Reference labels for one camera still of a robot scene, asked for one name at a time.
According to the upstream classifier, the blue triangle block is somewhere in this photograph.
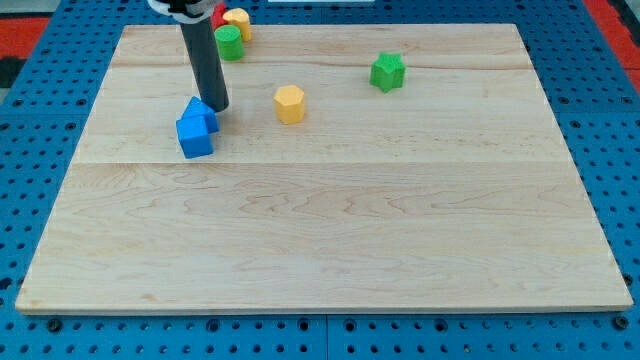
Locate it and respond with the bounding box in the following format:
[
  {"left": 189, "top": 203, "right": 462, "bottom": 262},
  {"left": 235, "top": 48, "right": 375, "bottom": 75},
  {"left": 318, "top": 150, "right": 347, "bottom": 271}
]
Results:
[{"left": 181, "top": 96, "right": 219, "bottom": 134}]

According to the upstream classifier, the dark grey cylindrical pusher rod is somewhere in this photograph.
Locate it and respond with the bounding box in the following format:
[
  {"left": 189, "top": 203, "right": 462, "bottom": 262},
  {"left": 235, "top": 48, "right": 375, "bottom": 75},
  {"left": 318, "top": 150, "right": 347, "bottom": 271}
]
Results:
[{"left": 180, "top": 18, "right": 229, "bottom": 112}]

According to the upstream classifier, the white and black rod mount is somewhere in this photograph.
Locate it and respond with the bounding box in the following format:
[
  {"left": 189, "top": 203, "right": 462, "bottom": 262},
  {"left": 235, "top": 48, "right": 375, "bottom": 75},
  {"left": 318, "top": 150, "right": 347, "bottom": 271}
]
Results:
[{"left": 147, "top": 0, "right": 220, "bottom": 24}]

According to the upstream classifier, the green cylinder block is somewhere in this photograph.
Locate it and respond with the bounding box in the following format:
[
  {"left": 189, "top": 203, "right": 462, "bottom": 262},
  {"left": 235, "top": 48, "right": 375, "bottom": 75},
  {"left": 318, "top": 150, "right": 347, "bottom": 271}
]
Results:
[{"left": 214, "top": 25, "right": 244, "bottom": 61}]

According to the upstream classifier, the yellow hexagon block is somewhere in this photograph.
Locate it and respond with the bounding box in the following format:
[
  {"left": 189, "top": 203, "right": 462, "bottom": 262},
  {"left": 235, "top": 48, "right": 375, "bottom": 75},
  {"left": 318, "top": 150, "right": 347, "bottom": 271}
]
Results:
[{"left": 273, "top": 85, "right": 305, "bottom": 124}]

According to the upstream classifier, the red block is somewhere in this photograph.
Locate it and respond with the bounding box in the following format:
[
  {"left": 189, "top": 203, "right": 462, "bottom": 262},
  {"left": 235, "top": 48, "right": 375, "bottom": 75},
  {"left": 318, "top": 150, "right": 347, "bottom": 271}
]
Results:
[{"left": 211, "top": 1, "right": 228, "bottom": 30}]

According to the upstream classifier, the blue cube block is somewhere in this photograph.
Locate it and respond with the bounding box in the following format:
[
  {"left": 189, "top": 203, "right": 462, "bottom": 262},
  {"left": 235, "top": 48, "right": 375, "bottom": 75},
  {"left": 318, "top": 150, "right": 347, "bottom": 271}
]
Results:
[{"left": 176, "top": 116, "right": 214, "bottom": 159}]

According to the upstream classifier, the light wooden board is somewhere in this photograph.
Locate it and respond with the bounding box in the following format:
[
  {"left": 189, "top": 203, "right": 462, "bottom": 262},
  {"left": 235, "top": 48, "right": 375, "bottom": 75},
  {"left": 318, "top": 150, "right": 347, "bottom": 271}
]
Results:
[{"left": 15, "top": 24, "right": 633, "bottom": 316}]

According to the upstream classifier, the green star block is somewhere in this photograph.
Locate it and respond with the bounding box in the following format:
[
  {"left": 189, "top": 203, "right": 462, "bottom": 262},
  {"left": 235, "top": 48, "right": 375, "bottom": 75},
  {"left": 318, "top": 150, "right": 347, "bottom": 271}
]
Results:
[{"left": 369, "top": 52, "right": 406, "bottom": 93}]

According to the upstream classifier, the yellow rounded block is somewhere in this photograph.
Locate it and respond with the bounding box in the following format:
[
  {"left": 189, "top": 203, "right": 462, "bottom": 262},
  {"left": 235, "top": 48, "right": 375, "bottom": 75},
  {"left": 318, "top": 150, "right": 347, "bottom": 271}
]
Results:
[{"left": 223, "top": 8, "right": 252, "bottom": 42}]

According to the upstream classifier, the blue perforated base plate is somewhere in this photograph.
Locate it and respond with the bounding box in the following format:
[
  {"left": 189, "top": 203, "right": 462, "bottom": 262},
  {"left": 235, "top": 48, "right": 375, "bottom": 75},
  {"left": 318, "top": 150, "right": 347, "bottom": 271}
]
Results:
[{"left": 1, "top": 1, "right": 639, "bottom": 359}]

